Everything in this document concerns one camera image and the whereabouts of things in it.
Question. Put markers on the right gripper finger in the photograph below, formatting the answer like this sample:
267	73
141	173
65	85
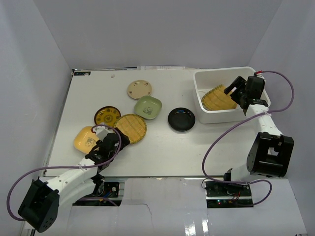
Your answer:
235	96
238	83

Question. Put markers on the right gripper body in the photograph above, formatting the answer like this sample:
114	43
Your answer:
244	95

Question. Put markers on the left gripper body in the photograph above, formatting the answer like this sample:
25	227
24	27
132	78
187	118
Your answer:
122	135

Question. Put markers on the rectangular bamboo tray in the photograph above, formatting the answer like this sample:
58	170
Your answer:
217	100

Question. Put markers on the round bamboo plate green rim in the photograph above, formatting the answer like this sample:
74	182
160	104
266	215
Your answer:
132	126

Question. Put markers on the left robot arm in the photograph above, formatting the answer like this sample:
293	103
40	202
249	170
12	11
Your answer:
40	206

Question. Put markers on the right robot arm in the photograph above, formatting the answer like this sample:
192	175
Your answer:
271	151

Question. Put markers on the white plastic bin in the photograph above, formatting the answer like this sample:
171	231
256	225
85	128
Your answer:
206	80

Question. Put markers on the yellow square panda plate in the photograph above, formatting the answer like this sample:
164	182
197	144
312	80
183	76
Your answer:
85	140

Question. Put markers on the brown yellow patterned plate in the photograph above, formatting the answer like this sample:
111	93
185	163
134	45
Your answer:
107	115

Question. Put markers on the green square panda plate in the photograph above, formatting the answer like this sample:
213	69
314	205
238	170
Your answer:
148	107

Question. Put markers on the black round plate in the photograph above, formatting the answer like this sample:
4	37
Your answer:
181	119

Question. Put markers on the beige round plate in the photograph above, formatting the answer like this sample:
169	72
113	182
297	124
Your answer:
138	89

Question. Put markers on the papers behind table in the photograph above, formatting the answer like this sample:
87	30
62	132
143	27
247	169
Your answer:
142	68

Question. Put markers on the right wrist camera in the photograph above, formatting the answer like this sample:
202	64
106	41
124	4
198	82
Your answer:
259	74

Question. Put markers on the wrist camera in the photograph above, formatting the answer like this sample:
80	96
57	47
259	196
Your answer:
259	74
101	132

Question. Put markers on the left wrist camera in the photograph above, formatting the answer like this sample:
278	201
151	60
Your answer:
101	132

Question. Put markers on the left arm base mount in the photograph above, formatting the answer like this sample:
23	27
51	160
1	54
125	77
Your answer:
107	195

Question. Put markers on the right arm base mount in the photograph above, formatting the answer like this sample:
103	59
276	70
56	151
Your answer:
221	195

